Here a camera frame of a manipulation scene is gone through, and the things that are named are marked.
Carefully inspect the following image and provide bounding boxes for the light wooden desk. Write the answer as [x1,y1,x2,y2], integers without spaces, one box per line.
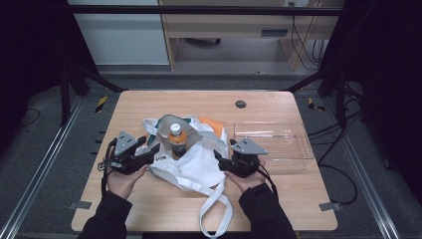
[158,0,346,72]

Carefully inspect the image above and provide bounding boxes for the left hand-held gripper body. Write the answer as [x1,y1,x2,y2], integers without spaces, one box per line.
[107,129,159,176]

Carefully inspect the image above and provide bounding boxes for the black metal frame stand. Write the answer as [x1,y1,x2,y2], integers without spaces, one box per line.
[59,62,129,127]
[284,64,350,131]

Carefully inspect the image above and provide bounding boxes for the grey table bracket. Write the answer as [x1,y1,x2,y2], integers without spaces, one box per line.
[67,200,93,211]
[318,201,342,212]

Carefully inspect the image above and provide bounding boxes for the orange drink bottle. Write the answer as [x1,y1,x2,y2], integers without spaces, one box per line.
[166,122,188,161]

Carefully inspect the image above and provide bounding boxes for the clear plastic tray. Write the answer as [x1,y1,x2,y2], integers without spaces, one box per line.
[232,120,315,176]

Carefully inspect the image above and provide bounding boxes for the aluminium floor rail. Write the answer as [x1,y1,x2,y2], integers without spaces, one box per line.
[322,97,401,239]
[0,95,87,239]

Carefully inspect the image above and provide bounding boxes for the person's right hand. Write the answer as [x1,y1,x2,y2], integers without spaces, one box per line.
[223,154,269,194]

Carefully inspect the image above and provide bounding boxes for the yellow black tape piece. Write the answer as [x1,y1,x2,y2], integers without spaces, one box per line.
[95,96,109,115]
[307,97,326,113]

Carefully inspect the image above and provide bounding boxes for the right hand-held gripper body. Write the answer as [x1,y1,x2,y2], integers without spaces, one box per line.
[218,136,270,179]

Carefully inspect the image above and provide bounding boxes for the black horizontal frame bar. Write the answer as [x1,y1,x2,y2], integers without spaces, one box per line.
[66,4,344,17]

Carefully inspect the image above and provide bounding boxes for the white patterned tote bag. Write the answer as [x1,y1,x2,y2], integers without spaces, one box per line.
[141,114,235,239]

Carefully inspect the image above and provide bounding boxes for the right hand-held gripper cable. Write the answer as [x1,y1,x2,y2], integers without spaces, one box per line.
[258,162,279,197]

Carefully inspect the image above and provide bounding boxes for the white cabinet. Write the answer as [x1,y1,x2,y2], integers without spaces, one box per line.
[67,0,170,66]

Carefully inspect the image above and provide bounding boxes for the thin black floor cable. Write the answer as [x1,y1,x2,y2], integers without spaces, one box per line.
[14,107,42,129]

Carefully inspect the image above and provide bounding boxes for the person's left hand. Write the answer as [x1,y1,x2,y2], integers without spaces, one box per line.
[105,148,149,200]

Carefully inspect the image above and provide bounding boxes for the black hanging desk cables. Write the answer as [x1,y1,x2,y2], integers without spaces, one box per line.
[290,14,328,72]

